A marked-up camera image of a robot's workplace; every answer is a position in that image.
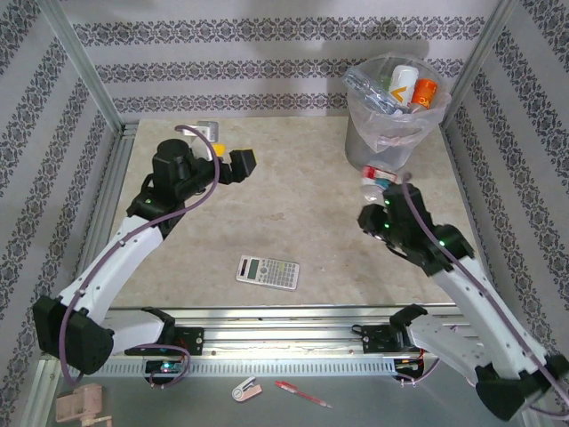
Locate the red white label bottle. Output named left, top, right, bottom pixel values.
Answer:
left=359, top=160, right=400, bottom=205

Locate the orange label bottle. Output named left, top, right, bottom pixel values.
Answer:
left=409, top=78, right=440, bottom=111

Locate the white bottle orange V print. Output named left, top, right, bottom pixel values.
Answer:
left=388, top=64, right=420, bottom=111

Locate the grey metal mesh bin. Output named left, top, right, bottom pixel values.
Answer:
left=344, top=52, right=451, bottom=173

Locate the translucent plastic bin bag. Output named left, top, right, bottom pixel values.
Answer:
left=344, top=52, right=453, bottom=152

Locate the silver scientific calculator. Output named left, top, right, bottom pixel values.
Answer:
left=235, top=253, right=301, bottom=293

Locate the red pen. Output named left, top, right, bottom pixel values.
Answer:
left=274, top=379, right=334, bottom=410

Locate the pink white clip tool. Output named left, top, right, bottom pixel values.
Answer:
left=231, top=375, right=263, bottom=403

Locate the pink plastic holder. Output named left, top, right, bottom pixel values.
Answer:
left=55, top=383, right=113, bottom=426

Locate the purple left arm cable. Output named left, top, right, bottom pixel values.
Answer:
left=59, top=125, right=221, bottom=387

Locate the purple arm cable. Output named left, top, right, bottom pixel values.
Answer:
left=59, top=125, right=221, bottom=387
left=397, top=181, right=569, bottom=419

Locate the aluminium side rail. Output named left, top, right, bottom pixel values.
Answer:
left=77, top=124, right=139, bottom=312

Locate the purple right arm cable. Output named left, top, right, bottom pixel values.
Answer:
left=397, top=181, right=569, bottom=419

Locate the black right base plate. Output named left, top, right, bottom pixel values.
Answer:
left=361, top=323, right=419, bottom=356

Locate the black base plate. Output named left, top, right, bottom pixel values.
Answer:
left=361, top=323, right=419, bottom=356
left=125, top=326, right=205, bottom=357

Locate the aluminium frame post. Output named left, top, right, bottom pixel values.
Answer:
left=37, top=0, right=128, bottom=137
left=444, top=0, right=520, bottom=97

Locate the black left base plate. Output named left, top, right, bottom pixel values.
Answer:
left=125, top=326, right=205, bottom=357

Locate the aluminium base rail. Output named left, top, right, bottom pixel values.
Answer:
left=101, top=304, right=472, bottom=357

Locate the grey slotted cable duct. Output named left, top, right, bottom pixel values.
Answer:
left=95, top=359, right=397, bottom=378

